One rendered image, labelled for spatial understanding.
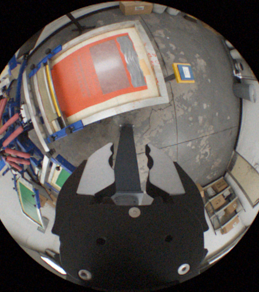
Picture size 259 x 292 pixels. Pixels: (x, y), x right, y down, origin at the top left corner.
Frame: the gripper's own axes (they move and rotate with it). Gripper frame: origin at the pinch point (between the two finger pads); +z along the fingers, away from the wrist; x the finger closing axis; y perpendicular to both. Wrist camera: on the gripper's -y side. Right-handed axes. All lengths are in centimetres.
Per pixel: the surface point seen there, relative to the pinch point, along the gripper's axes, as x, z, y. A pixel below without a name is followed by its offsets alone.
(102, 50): -15, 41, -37
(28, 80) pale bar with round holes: -72, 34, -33
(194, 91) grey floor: 117, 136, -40
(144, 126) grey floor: 29, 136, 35
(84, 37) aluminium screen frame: -26, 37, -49
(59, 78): -43, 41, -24
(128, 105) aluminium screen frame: 0.1, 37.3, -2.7
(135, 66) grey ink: 3.1, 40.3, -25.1
